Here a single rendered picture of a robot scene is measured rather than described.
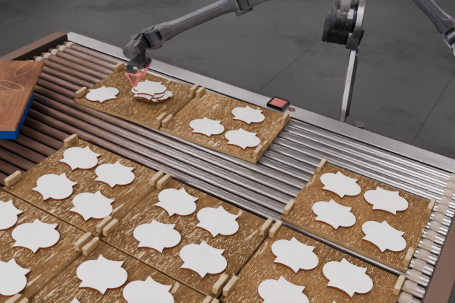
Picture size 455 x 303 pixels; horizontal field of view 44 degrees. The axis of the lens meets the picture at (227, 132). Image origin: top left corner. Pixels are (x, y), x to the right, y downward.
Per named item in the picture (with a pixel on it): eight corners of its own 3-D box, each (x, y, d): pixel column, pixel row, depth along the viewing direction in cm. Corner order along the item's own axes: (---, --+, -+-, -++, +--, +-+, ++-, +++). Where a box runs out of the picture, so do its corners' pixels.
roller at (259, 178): (6, 78, 255) (5, 69, 252) (439, 253, 178) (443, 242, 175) (-2, 83, 251) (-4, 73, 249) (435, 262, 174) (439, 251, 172)
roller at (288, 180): (15, 74, 259) (13, 65, 256) (442, 243, 182) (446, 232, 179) (7, 78, 255) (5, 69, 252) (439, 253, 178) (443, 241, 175)
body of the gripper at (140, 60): (126, 68, 226) (126, 51, 222) (135, 57, 234) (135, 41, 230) (141, 71, 225) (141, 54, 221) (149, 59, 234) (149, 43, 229)
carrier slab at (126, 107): (122, 68, 259) (122, 65, 258) (200, 91, 245) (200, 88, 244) (73, 102, 233) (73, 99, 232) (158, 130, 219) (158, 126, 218)
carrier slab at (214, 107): (203, 92, 245) (203, 89, 244) (290, 119, 230) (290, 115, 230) (160, 131, 218) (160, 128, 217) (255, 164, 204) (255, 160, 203)
